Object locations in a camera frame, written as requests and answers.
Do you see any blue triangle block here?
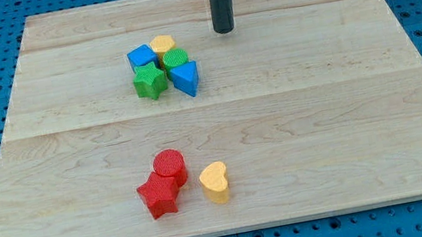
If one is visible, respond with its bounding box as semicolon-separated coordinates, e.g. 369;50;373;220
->
170;61;199;97

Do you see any yellow heart block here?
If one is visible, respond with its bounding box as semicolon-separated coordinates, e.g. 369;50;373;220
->
199;161;230;204

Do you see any red cylinder block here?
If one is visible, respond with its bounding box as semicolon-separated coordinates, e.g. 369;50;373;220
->
153;149;188;187

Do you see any green cylinder block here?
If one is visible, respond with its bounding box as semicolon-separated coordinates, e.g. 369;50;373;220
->
162;48;189;78

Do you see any green star block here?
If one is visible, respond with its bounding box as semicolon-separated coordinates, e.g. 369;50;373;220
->
133;62;168;100

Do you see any yellow hexagon block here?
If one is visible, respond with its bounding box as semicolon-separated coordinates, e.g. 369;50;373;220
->
149;34;177;64

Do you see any red star block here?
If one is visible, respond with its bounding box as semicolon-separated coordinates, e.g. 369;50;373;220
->
136;172;179;220

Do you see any blue cube block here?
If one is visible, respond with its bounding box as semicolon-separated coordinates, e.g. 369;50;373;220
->
127;45;160;71

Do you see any light wooden board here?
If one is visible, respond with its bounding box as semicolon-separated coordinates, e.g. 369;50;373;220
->
0;0;422;237

